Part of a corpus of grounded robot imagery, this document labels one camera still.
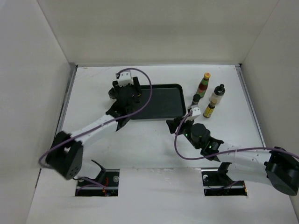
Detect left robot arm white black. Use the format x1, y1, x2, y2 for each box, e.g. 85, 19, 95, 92
45, 77, 142, 180

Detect tall green sauce bottle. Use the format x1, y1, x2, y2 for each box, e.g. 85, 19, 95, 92
196, 73, 211, 98

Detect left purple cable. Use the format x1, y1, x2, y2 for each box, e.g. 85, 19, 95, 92
38, 67, 154, 196

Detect left aluminium table rail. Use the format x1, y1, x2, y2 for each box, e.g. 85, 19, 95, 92
54, 63, 78, 137

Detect black plastic tray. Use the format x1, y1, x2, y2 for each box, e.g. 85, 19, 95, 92
131, 84, 186, 120

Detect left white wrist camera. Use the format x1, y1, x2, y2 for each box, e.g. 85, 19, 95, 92
115, 70, 133, 87

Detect white shaker black cap left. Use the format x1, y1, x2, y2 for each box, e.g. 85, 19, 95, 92
108, 87, 117, 100

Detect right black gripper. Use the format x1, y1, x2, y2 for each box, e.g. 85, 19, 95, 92
166, 115, 200, 149

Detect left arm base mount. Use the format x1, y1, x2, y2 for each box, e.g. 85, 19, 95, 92
74, 160, 120, 197

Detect right aluminium table rail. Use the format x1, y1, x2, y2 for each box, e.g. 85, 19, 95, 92
235, 64, 266, 146

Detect small dark spice jar right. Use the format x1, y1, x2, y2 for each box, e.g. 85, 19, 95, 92
191, 94, 201, 106

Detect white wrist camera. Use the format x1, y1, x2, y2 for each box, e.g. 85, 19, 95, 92
115, 70, 133, 87
186, 105, 201, 121

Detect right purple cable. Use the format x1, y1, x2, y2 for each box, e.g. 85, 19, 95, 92
174, 112, 299, 190

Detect purple cable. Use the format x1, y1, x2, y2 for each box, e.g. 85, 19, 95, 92
38, 67, 154, 196
174, 112, 299, 190

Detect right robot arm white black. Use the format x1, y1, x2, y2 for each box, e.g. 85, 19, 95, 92
166, 117, 299, 196

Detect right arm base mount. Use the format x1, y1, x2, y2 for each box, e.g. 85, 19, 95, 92
201, 162, 247, 196

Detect white shaker black cap right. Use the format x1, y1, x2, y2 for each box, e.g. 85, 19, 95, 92
209, 84, 226, 104

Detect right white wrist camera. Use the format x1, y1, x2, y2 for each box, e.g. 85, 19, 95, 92
186, 105, 201, 121

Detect aluminium table rail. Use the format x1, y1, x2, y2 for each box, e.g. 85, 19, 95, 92
235, 64, 266, 146
54, 63, 78, 137

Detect white shaker black cap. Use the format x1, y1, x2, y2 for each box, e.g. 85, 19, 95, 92
209, 84, 226, 104
108, 87, 117, 100

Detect small yellow-label bottle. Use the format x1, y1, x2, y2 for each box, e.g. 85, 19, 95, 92
135, 91, 142, 103
203, 99, 217, 118

